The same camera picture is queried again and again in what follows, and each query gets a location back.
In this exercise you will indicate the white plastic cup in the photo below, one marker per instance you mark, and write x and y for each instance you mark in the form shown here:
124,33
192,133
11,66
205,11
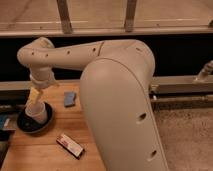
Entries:
37,112

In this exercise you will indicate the blue object at left edge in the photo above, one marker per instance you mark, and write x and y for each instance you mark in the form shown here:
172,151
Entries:
4,122

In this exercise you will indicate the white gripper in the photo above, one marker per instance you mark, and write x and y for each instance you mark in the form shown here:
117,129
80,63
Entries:
41,78

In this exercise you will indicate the black round plate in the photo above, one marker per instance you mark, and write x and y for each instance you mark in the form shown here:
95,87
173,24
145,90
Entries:
30,126

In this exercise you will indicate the red white eraser box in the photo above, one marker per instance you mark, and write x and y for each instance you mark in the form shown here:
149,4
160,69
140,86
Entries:
70,145

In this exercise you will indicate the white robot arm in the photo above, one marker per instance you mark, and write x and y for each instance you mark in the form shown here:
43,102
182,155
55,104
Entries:
114,96

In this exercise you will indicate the blue sponge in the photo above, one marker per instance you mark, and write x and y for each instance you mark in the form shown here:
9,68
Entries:
69,99

